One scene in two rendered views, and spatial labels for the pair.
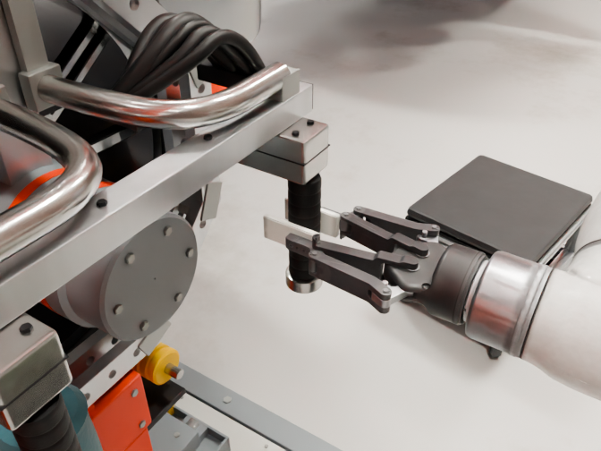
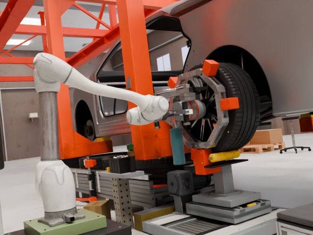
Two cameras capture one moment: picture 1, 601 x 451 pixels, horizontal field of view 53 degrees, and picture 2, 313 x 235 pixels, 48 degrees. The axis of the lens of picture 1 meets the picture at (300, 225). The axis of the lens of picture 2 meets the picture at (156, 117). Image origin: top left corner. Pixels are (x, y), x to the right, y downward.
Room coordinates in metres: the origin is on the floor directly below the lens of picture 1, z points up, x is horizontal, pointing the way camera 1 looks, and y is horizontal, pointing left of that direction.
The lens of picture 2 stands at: (1.27, -2.07, 0.74)
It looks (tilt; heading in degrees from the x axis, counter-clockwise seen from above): 2 degrees up; 114
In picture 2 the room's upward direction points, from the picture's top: 7 degrees counter-clockwise
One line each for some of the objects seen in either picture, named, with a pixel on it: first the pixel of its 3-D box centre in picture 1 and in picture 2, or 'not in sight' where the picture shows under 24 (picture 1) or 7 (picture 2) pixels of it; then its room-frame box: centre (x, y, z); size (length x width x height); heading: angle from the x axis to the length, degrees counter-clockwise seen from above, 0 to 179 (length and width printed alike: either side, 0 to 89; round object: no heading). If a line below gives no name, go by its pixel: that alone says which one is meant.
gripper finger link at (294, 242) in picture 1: (302, 252); not in sight; (0.50, 0.00, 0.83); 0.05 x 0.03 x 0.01; 58
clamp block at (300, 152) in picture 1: (280, 142); (187, 96); (0.56, 0.02, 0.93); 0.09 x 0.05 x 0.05; 58
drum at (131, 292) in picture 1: (80, 242); (188, 110); (0.49, 0.22, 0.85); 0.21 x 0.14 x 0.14; 58
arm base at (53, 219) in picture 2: not in sight; (62, 214); (0.09, -0.70, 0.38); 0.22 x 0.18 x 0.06; 153
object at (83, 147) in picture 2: not in sight; (91, 141); (-1.43, 1.76, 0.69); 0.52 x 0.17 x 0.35; 58
